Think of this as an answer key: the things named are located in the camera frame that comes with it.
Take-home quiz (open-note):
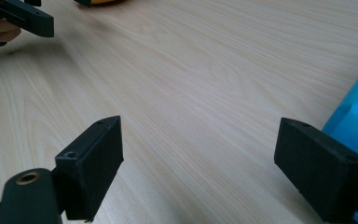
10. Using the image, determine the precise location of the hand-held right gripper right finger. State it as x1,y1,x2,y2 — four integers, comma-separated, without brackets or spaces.
273,117,358,224

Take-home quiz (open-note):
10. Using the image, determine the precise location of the orange helmet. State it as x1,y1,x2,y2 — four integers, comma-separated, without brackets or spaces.
74,0,125,8

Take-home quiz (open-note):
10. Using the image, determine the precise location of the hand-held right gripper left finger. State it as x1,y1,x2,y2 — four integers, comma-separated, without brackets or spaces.
54,115,125,223

